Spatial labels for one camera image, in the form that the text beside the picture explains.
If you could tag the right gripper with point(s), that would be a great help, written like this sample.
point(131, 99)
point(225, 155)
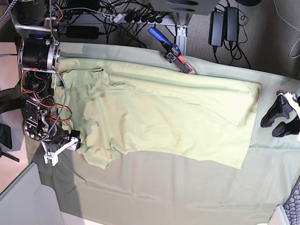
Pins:
point(64, 137)

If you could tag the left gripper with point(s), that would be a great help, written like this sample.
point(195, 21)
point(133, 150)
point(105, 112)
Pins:
point(281, 108)

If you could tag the light green T-shirt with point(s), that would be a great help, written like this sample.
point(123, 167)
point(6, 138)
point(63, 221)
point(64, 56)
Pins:
point(122, 107)

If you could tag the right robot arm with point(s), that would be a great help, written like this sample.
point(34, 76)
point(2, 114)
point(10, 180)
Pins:
point(38, 55)

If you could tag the dark green cloth at left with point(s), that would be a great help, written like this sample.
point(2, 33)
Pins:
point(12, 99)

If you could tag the grey-green table cloth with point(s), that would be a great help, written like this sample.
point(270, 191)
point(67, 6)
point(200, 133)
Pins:
point(155, 188)

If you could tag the patterned chair at corner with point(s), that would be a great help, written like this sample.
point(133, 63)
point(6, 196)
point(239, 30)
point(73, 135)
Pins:
point(292, 205)

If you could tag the black box under table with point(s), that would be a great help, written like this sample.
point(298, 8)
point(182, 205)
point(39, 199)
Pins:
point(83, 32)

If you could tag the black power adapter right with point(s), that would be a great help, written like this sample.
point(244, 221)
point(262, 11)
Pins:
point(232, 26)

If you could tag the black power adapter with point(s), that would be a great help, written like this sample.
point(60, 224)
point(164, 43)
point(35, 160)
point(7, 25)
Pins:
point(232, 26)
point(216, 29)

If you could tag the black power adapter left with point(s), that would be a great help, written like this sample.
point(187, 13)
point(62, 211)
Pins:
point(216, 29)

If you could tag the orange black clamp at centre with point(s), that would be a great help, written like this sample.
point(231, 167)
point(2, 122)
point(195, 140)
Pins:
point(173, 53)

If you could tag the black power strip with plugs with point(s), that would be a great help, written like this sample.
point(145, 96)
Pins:
point(139, 18)

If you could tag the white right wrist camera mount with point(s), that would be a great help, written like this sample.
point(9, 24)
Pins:
point(52, 157)

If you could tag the aluminium table frame post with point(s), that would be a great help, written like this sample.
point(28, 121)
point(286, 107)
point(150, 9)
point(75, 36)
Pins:
point(180, 30)

